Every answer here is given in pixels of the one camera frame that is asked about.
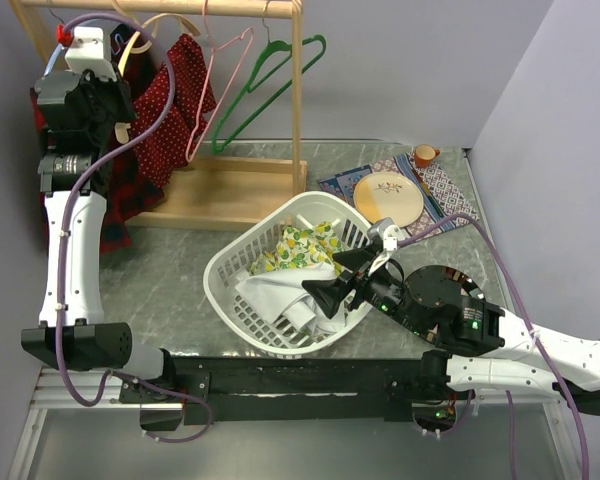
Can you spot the light blue hanger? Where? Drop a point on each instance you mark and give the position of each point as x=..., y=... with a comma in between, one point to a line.
x=83, y=20

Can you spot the patterned placemat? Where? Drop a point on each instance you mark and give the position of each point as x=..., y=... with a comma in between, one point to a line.
x=445, y=191

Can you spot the beige floral plate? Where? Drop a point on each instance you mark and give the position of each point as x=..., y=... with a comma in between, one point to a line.
x=383, y=195

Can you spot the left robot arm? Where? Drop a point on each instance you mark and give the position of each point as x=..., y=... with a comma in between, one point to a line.
x=72, y=334

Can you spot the wooden clothes rack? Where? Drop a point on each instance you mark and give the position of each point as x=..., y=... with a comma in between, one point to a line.
x=213, y=192

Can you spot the aluminium rail frame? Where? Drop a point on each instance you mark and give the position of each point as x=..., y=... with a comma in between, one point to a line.
x=50, y=395

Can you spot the orange cup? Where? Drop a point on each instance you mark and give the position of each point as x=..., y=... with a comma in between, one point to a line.
x=424, y=155

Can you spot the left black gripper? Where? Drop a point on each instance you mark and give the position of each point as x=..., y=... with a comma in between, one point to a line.
x=118, y=88

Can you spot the white cloth garment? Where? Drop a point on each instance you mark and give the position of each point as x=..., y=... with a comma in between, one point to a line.
x=279, y=293

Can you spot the pink wire hanger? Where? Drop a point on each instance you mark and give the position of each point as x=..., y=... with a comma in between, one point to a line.
x=198, y=134

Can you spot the lemon print garment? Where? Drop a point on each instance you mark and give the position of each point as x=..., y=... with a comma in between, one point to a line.
x=301, y=248

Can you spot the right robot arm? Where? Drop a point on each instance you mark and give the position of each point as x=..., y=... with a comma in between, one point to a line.
x=479, y=345

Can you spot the red polka dot garment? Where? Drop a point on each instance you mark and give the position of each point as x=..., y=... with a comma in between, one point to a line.
x=164, y=151

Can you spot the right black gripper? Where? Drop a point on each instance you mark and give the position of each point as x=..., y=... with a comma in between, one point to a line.
x=330, y=291

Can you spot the green chopstick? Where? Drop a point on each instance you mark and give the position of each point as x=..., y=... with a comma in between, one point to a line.
x=429, y=195

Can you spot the light wooden hanger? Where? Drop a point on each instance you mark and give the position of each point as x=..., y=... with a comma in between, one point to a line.
x=121, y=130

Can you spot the white laundry basket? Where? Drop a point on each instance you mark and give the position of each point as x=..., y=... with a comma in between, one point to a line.
x=225, y=269

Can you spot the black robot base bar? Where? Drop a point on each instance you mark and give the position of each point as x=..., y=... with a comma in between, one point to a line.
x=231, y=389

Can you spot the dark rimmed plate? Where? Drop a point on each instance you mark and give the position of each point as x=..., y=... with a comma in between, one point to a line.
x=467, y=285

